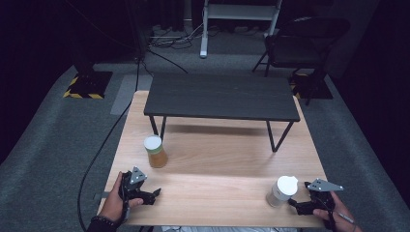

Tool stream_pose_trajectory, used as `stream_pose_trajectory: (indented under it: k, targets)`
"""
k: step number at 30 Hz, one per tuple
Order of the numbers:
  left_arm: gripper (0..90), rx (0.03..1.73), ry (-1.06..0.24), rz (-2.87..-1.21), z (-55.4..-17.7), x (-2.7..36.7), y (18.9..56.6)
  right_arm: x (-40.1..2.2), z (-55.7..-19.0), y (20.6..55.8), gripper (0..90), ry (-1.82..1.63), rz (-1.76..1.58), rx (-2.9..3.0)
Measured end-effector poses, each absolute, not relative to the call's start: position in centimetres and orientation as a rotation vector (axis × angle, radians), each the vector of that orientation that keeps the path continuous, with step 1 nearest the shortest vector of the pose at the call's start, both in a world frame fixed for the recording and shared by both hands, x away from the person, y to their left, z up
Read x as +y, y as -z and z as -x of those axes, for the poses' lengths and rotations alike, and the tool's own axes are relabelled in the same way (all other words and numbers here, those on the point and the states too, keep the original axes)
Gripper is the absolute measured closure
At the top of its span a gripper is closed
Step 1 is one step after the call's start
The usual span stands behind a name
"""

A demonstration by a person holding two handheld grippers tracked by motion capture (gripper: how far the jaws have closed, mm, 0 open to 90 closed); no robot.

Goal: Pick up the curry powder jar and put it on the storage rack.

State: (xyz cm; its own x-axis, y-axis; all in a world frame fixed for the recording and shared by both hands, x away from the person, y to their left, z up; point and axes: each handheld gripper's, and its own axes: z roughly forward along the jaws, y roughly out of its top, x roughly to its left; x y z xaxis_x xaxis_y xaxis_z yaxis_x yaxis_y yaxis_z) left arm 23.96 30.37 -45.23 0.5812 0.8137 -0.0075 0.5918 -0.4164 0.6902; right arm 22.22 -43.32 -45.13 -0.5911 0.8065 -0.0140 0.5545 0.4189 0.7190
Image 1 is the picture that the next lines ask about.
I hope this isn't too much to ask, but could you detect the grey floor mat strip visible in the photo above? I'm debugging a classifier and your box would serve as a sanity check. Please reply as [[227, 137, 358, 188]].
[[109, 74, 154, 116]]

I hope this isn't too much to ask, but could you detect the grey wrist strap cord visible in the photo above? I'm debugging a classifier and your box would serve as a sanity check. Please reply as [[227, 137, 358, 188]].
[[335, 211, 358, 232]]

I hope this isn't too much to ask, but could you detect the long black floor cable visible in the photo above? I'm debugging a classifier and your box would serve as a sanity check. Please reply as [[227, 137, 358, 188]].
[[75, 57, 143, 232]]

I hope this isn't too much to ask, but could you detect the clear jar with white lid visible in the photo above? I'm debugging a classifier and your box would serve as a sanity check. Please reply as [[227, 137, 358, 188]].
[[265, 175, 300, 208]]

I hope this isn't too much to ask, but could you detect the black raised shelf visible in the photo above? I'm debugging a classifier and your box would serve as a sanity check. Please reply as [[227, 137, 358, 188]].
[[143, 74, 302, 154]]

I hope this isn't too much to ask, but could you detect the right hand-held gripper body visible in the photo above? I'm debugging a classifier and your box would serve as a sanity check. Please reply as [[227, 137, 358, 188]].
[[304, 178, 344, 216]]

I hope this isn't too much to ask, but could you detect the thin black floor cable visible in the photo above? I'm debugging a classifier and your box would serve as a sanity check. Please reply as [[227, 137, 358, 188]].
[[146, 47, 190, 74]]

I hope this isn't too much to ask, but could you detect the black beaded bracelet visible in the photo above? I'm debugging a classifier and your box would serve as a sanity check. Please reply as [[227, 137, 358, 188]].
[[90, 215, 116, 228]]

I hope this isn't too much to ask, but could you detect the grey tape strip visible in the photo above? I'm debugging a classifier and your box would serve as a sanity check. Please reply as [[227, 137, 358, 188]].
[[93, 190, 111, 201]]

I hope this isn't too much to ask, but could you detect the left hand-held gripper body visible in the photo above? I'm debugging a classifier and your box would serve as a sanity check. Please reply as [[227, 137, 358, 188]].
[[117, 165, 149, 207]]

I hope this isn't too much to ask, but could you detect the bundle of floor cables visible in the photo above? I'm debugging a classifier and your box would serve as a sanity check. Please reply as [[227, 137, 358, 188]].
[[148, 22, 205, 50]]

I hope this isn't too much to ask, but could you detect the orange jar with green-banded lid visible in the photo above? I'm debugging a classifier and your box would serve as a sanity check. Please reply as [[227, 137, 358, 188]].
[[143, 134, 169, 169]]

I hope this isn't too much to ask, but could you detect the black yellow-striped stand base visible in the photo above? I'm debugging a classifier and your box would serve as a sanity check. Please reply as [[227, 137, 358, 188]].
[[289, 72, 334, 106], [62, 64, 114, 101]]

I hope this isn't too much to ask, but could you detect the white metal stand frame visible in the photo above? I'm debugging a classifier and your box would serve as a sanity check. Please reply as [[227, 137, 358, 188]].
[[199, 0, 283, 59]]

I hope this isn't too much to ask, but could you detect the person's right hand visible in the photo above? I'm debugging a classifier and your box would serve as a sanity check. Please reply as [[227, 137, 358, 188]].
[[312, 190, 364, 232]]

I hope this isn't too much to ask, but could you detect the person's left hand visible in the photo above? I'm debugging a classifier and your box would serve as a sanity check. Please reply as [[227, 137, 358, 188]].
[[99, 171, 144, 224]]

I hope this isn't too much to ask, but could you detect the black folding chair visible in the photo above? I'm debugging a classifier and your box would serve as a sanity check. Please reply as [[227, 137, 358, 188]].
[[251, 16, 352, 78]]

